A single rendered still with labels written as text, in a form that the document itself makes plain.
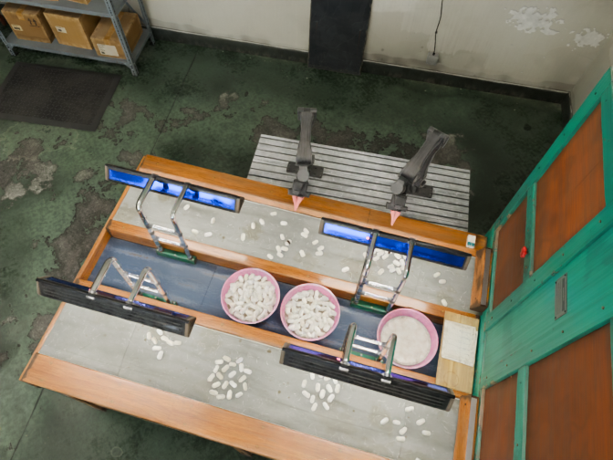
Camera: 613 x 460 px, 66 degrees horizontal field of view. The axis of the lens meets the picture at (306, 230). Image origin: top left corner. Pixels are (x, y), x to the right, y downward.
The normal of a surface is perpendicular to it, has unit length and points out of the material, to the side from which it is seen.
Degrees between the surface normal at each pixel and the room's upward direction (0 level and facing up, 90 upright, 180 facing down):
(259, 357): 0
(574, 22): 90
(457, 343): 0
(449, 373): 0
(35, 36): 91
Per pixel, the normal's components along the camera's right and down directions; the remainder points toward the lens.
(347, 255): 0.02, -0.48
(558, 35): -0.18, 0.86
